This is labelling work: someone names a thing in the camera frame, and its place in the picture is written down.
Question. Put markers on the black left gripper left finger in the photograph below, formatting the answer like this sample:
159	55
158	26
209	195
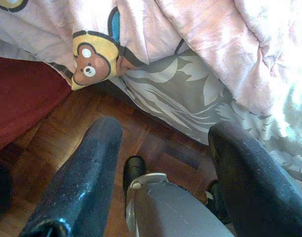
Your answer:
84	177

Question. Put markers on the grey floral bed sheet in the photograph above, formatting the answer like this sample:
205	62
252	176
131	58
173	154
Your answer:
190	98

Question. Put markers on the pink bear print quilt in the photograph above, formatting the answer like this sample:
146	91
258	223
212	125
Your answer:
190	32

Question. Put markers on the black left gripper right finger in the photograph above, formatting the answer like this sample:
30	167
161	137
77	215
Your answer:
254	177

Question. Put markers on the large red pillow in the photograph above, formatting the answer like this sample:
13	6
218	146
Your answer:
22	98

